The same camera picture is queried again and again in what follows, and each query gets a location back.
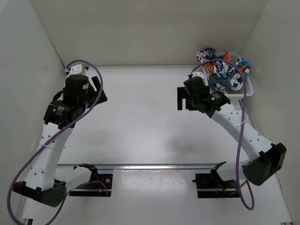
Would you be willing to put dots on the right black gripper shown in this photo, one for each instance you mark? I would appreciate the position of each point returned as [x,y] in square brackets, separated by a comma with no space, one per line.
[182,93]

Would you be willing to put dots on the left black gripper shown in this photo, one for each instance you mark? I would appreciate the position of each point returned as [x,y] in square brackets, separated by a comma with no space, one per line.
[96,84]

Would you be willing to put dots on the colourful patterned shorts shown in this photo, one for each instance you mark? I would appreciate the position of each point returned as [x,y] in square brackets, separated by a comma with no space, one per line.
[220,72]

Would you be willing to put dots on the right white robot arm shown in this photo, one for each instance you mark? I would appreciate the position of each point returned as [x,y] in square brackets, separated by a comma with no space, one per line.
[264,157]

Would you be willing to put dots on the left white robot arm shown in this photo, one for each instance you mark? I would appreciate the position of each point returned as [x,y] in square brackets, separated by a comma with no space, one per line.
[44,182]

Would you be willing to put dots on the white plastic basket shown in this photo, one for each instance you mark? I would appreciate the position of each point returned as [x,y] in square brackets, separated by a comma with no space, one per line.
[241,89]

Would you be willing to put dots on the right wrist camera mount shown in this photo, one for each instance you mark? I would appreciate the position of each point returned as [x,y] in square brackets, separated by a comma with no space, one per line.
[197,74]

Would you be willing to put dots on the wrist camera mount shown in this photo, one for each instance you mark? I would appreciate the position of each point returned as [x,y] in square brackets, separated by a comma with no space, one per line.
[197,74]
[78,69]

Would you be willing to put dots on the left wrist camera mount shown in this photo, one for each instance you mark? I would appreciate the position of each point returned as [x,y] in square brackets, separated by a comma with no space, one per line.
[78,69]

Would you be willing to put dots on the aluminium frame rail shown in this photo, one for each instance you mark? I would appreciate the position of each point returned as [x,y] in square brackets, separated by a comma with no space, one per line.
[154,166]

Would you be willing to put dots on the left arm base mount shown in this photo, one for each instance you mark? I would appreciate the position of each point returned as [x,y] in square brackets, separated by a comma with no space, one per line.
[99,184]

